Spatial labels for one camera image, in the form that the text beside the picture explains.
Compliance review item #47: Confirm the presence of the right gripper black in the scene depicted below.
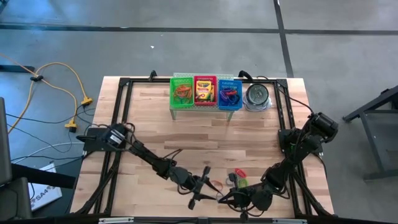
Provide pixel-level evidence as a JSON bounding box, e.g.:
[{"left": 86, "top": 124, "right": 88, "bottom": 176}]
[{"left": 217, "top": 172, "right": 274, "bottom": 222}]

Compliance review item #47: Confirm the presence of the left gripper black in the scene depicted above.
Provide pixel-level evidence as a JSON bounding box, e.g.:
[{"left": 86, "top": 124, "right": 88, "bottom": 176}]
[{"left": 177, "top": 166, "right": 219, "bottom": 210}]

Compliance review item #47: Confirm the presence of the blue plastic basket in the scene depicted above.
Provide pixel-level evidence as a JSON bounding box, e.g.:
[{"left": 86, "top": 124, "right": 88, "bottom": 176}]
[{"left": 217, "top": 79, "right": 243, "bottom": 111}]

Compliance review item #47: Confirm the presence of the green plastic basket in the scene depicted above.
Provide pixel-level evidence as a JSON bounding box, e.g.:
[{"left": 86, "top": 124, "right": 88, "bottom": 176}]
[{"left": 169, "top": 77, "right": 195, "bottom": 110}]

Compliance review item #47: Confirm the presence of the red plastic basket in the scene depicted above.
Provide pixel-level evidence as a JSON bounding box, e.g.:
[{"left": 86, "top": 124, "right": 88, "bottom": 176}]
[{"left": 193, "top": 75, "right": 218, "bottom": 108}]

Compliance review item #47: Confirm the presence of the black metal side table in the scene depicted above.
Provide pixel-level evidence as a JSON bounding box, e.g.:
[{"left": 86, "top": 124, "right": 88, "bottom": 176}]
[{"left": 341, "top": 84, "right": 398, "bottom": 182}]

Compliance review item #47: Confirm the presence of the white cardboard box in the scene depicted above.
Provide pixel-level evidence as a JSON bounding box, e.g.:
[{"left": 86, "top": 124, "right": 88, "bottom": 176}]
[{"left": 27, "top": 162, "right": 63, "bottom": 212}]

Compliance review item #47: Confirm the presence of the black flat bar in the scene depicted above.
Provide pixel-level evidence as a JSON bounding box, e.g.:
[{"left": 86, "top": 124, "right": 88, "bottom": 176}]
[{"left": 11, "top": 162, "right": 77, "bottom": 189}]

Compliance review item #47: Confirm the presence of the dark grey equipment stand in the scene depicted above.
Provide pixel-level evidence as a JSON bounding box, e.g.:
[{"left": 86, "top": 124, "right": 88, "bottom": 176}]
[{"left": 0, "top": 96, "right": 34, "bottom": 220}]

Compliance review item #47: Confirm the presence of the black floor bar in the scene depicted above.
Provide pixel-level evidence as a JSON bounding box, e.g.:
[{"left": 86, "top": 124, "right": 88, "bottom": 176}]
[{"left": 0, "top": 64, "right": 35, "bottom": 73}]

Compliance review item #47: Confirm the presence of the silver metal bracket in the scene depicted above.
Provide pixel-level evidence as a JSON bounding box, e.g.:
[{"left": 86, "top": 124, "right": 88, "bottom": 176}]
[
  {"left": 98, "top": 217, "right": 135, "bottom": 224},
  {"left": 271, "top": 218, "right": 308, "bottom": 224}
]

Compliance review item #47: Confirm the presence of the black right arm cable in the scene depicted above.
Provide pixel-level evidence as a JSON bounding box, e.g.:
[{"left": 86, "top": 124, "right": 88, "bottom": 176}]
[{"left": 256, "top": 75, "right": 314, "bottom": 114}]

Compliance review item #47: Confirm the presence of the yellow extension cable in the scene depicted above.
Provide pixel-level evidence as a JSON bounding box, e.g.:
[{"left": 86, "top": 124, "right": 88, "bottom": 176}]
[{"left": 0, "top": 52, "right": 94, "bottom": 135}]

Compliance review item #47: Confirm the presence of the white floor cable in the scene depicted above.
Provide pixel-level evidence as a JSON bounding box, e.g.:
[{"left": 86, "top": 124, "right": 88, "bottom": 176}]
[{"left": 11, "top": 141, "right": 85, "bottom": 164}]

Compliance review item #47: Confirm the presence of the black floor cable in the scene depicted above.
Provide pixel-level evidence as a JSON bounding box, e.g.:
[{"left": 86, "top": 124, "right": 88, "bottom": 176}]
[{"left": 5, "top": 111, "right": 86, "bottom": 162}]

